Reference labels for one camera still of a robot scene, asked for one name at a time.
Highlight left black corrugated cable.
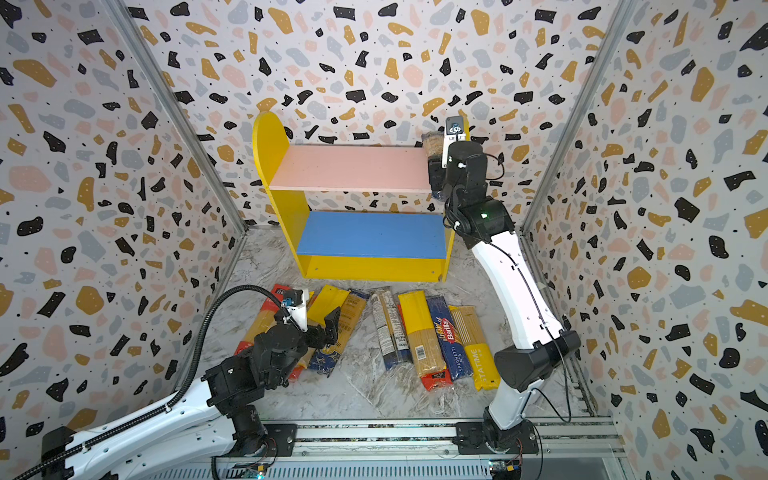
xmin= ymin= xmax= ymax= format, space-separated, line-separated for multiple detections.
xmin=11 ymin=284 xmax=283 ymax=480

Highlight dark blue spaghetti bag left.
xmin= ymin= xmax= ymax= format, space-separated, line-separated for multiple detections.
xmin=308 ymin=290 xmax=371 ymax=376

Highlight yellow Statime spaghetti bag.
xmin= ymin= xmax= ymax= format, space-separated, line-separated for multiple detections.
xmin=450 ymin=306 xmax=501 ymax=391

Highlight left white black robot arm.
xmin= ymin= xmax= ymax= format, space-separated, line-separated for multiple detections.
xmin=41 ymin=308 xmax=341 ymax=479

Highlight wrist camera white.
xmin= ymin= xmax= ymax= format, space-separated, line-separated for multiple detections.
xmin=275 ymin=288 xmax=310 ymax=332
xmin=441 ymin=115 xmax=468 ymax=169

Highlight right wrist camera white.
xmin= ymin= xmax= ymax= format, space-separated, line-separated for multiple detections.
xmin=441 ymin=115 xmax=468 ymax=169

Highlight white label spaghetti bag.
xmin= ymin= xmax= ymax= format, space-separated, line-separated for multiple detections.
xmin=370 ymin=288 xmax=412 ymax=371

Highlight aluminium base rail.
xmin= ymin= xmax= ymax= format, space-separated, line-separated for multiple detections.
xmin=131 ymin=417 xmax=634 ymax=479

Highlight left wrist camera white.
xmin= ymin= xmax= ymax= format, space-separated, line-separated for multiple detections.
xmin=275 ymin=288 xmax=310 ymax=332

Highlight red top spaghetti bag far-left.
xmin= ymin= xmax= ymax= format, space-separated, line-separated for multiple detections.
xmin=234 ymin=284 xmax=289 ymax=355

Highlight blue Barilla spaghetti box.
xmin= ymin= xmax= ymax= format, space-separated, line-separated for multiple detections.
xmin=426 ymin=296 xmax=473 ymax=381

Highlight yellow shelf pink blue boards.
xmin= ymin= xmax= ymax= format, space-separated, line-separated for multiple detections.
xmin=252 ymin=112 xmax=455 ymax=283

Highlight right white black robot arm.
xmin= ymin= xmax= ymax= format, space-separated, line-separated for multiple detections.
xmin=428 ymin=140 xmax=581 ymax=452

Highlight yellow top spaghetti bag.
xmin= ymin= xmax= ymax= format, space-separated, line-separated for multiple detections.
xmin=398 ymin=291 xmax=447 ymax=377
xmin=296 ymin=284 xmax=351 ymax=370

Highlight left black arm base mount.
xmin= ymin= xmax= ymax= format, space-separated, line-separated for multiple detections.
xmin=227 ymin=423 xmax=298 ymax=460

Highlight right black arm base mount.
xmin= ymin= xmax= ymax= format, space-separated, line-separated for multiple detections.
xmin=452 ymin=420 xmax=540 ymax=455

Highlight yellow navy spaghetti bag figure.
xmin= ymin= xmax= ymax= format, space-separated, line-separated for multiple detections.
xmin=422 ymin=131 xmax=445 ymax=164

